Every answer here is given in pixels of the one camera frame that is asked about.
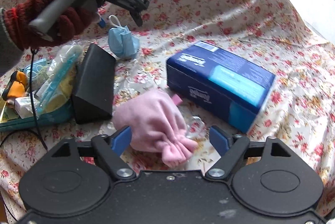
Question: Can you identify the white tissue pack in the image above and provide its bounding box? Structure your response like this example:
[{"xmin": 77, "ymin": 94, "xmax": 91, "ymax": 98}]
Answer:
[{"xmin": 14, "ymin": 97, "xmax": 40, "ymax": 120}]

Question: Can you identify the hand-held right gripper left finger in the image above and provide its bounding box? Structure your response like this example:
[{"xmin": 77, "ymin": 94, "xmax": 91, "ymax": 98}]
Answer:
[{"xmin": 51, "ymin": 126, "xmax": 137, "ymax": 179}]

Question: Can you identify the teal toothbrush clear package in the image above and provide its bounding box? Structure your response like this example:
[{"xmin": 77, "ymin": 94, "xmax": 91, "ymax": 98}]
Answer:
[{"xmin": 34, "ymin": 44, "xmax": 84, "ymax": 114}]

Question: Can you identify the small blue object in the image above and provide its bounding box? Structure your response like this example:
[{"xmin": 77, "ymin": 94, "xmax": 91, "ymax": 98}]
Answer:
[{"xmin": 95, "ymin": 13, "xmax": 106, "ymax": 28}]

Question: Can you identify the person's left hand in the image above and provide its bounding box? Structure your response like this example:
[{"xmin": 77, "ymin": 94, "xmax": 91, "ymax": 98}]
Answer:
[{"xmin": 4, "ymin": 0, "xmax": 97, "ymax": 50}]

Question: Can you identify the floral cloth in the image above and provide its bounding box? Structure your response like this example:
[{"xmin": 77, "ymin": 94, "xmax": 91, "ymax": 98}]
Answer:
[{"xmin": 0, "ymin": 0, "xmax": 335, "ymax": 224}]

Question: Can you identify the black wedge-shaped box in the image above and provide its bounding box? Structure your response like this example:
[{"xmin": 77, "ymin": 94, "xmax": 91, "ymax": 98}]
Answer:
[{"xmin": 71, "ymin": 43, "xmax": 116, "ymax": 125}]

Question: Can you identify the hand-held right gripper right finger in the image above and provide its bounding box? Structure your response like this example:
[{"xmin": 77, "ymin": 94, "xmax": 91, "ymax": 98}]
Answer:
[{"xmin": 205, "ymin": 126, "xmax": 292, "ymax": 179}]

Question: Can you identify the yellow soft cloth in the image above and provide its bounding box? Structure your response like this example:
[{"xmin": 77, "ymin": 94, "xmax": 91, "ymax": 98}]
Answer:
[{"xmin": 56, "ymin": 67, "xmax": 77, "ymax": 106}]

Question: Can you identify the pink fabric pouch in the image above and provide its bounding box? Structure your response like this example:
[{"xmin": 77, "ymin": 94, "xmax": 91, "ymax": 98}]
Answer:
[{"xmin": 112, "ymin": 89, "xmax": 199, "ymax": 168}]

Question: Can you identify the orange black white toy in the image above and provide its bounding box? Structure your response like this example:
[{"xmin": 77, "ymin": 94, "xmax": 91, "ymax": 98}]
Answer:
[{"xmin": 1, "ymin": 71, "xmax": 28, "ymax": 101}]

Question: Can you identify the dark blue tissue box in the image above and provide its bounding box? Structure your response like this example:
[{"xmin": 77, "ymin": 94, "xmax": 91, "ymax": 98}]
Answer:
[{"xmin": 166, "ymin": 41, "xmax": 276, "ymax": 134}]

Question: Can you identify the black cable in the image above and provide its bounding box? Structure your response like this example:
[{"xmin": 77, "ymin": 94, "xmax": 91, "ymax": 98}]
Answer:
[{"xmin": 0, "ymin": 47, "xmax": 49, "ymax": 151}]

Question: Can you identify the clear plastic wrapper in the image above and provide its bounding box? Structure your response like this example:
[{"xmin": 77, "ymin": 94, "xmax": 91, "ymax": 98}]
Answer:
[{"xmin": 183, "ymin": 117, "xmax": 206, "ymax": 141}]

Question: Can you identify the teal and gold tin tray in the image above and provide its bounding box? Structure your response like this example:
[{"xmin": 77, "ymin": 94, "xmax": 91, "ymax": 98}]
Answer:
[{"xmin": 0, "ymin": 56, "xmax": 76, "ymax": 133}]

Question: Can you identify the person's left forearm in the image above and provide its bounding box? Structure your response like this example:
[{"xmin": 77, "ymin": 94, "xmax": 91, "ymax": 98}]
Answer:
[{"xmin": 0, "ymin": 8, "xmax": 25, "ymax": 78}]

